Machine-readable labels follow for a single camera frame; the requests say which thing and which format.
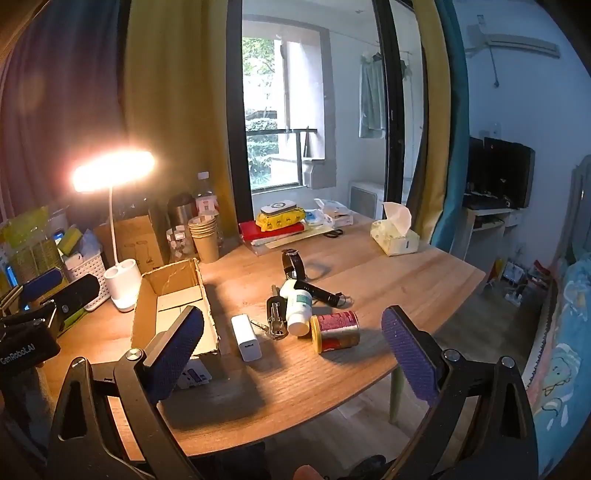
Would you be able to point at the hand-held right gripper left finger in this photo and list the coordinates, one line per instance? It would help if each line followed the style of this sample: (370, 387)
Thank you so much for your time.
(181, 348)

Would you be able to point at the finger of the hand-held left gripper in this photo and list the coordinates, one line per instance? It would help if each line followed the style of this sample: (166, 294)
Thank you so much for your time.
(41, 282)
(78, 290)

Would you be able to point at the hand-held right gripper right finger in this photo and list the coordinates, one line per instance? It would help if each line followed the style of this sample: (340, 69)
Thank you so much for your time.
(410, 355)

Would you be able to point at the white charger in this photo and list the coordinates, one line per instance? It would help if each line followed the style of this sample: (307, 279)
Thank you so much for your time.
(245, 337)

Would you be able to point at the cardboard box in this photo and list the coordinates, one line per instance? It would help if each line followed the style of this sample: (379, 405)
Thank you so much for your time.
(175, 281)

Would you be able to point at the red can with gold lid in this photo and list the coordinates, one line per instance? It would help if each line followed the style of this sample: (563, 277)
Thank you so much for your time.
(337, 330)

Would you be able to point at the bunch of keys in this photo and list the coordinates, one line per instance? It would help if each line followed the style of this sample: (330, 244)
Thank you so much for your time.
(276, 316)

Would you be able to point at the black flashlight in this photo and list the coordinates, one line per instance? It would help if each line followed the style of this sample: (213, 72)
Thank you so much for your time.
(318, 293)

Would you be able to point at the white pill bottle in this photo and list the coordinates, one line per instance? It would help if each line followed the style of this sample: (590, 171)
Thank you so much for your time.
(298, 307)

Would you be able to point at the wristwatch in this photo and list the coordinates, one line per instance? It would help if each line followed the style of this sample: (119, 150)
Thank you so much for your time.
(293, 263)

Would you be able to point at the white plastic basket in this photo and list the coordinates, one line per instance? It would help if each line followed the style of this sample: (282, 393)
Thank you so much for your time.
(90, 277)

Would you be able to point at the white blue card pack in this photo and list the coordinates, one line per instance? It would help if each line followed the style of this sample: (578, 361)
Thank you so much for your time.
(196, 374)

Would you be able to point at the white desk lamp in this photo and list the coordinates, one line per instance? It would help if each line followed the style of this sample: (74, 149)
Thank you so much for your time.
(122, 286)

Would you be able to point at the green packets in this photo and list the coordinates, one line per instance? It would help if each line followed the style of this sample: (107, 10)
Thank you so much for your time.
(27, 240)

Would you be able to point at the yellow green sponge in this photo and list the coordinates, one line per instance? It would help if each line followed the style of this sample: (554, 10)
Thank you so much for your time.
(69, 241)

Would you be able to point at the brown lamp carton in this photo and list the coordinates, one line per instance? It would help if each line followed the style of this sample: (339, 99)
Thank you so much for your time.
(138, 244)

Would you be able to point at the printed glass jar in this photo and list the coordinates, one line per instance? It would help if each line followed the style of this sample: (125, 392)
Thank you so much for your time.
(179, 244)

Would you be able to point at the stack of brown paper cups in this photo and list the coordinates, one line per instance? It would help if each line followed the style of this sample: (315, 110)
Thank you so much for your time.
(205, 242)

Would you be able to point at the yellow tissue pack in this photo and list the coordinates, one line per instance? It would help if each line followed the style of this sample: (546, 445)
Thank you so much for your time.
(392, 235)

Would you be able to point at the stainless steel thermos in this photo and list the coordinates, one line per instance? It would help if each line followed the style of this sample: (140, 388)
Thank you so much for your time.
(181, 210)

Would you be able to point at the red book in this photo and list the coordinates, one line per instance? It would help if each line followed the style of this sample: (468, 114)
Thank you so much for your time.
(251, 230)

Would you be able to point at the black scissors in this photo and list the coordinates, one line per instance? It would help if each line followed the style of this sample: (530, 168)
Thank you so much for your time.
(333, 233)

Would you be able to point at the white side desk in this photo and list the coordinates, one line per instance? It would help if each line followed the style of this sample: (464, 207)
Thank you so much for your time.
(475, 226)

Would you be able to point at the clear document folder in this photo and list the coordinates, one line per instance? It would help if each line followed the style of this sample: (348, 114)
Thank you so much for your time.
(286, 242)

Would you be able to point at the clear plastic bottle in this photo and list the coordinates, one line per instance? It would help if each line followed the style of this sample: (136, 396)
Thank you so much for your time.
(206, 196)

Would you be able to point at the blue printed bed sheet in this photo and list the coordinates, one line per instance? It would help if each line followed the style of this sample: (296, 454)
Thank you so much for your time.
(565, 350)

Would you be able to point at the white floor appliance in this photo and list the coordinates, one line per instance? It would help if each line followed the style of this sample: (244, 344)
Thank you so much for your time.
(367, 201)

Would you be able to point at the yellow wet wipes pack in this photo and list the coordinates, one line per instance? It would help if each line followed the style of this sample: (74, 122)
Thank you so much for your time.
(281, 221)

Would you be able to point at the white carton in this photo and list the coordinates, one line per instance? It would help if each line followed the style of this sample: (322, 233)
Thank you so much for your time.
(334, 210)

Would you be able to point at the blue white packet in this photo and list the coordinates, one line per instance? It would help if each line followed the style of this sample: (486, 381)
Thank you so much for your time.
(316, 218)

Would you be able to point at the white flat device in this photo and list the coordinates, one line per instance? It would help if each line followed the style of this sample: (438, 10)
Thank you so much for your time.
(278, 207)

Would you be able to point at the dark purple curtain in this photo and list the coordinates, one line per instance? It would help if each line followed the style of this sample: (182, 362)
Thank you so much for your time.
(60, 92)

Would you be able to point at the black monitor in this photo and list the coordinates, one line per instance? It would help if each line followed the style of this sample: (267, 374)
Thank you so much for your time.
(505, 170)

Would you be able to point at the yellow curtain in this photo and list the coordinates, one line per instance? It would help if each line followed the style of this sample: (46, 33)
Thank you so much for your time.
(175, 92)
(434, 115)

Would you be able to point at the hanging pale green garment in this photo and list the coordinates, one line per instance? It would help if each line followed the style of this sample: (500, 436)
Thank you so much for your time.
(371, 97)

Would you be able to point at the white air conditioner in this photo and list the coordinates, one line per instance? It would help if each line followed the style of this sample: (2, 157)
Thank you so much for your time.
(512, 44)

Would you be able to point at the black window frame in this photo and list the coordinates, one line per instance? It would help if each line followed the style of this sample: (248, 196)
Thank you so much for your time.
(236, 115)

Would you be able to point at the black sliding door frame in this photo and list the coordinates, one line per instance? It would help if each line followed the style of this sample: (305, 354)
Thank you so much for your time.
(392, 92)

